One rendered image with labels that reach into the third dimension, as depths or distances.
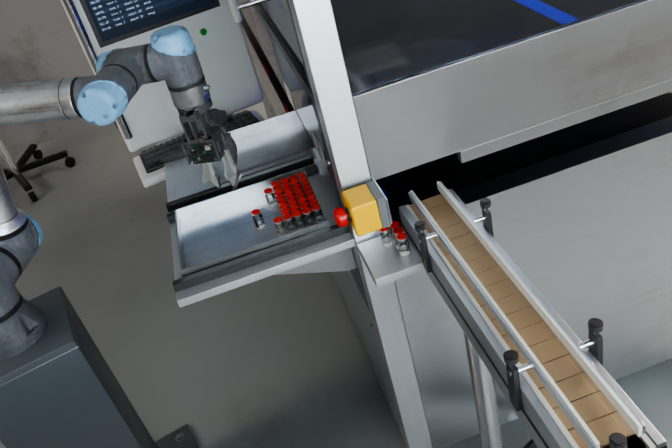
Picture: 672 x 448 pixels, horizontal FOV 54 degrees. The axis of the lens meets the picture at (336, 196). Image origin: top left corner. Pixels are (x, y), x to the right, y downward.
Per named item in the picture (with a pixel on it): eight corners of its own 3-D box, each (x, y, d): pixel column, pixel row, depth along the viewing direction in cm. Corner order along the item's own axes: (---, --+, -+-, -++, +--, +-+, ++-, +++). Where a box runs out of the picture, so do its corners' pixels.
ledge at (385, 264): (418, 230, 144) (416, 223, 143) (441, 264, 133) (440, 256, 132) (358, 251, 143) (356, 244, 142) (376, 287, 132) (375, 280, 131)
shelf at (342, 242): (315, 113, 204) (314, 107, 202) (389, 234, 145) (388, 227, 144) (165, 162, 199) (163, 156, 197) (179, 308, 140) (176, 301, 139)
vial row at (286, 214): (283, 194, 164) (278, 179, 162) (298, 232, 149) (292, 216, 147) (275, 197, 164) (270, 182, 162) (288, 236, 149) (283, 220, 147)
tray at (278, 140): (318, 113, 198) (315, 103, 196) (340, 150, 177) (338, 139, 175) (209, 149, 195) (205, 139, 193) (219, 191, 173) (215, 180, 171)
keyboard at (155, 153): (250, 113, 228) (248, 106, 226) (263, 127, 216) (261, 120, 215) (140, 157, 218) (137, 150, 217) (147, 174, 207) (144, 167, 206)
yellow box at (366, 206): (380, 208, 137) (373, 179, 133) (391, 226, 131) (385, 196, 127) (346, 219, 136) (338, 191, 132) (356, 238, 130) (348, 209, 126)
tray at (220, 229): (307, 178, 169) (303, 167, 167) (332, 232, 147) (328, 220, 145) (179, 221, 165) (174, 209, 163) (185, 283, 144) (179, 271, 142)
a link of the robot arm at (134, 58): (81, 68, 122) (136, 58, 120) (103, 45, 131) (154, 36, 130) (98, 105, 127) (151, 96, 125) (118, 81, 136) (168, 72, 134)
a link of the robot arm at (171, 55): (151, 27, 129) (192, 19, 127) (170, 78, 135) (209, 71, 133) (139, 42, 122) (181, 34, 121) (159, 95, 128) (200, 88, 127)
